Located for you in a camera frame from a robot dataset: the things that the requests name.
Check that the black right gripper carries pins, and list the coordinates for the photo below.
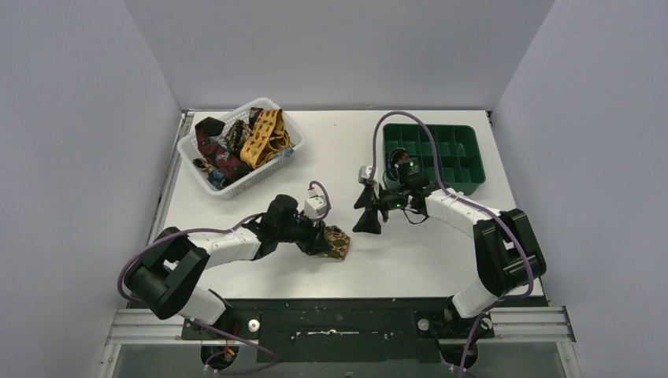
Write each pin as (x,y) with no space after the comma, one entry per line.
(368,222)

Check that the dark brown patterned tie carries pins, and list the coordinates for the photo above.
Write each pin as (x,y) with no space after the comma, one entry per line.
(241,130)

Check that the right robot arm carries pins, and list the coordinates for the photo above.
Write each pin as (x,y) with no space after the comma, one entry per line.
(507,254)

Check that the yellow patterned tie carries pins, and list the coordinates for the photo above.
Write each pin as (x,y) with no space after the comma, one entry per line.
(269,137)

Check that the beige paisley patterned tie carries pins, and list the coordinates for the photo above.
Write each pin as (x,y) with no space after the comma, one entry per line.
(339,242)

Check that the dark red patterned tie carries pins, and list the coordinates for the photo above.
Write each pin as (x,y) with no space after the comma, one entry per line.
(209,138)

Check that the rolled dark patterned tie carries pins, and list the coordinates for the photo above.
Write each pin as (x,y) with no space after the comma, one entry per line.
(394,158)

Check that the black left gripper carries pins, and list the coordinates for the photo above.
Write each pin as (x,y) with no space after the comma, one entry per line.
(317,235)

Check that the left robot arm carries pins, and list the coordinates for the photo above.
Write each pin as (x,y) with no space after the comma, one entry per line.
(165,275)

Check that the aluminium rail frame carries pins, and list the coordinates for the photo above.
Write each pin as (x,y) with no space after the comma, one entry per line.
(533,325)

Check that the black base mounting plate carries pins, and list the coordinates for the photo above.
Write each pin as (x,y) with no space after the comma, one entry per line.
(354,329)

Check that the green divided plastic tray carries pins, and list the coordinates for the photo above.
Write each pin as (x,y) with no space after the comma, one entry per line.
(457,159)

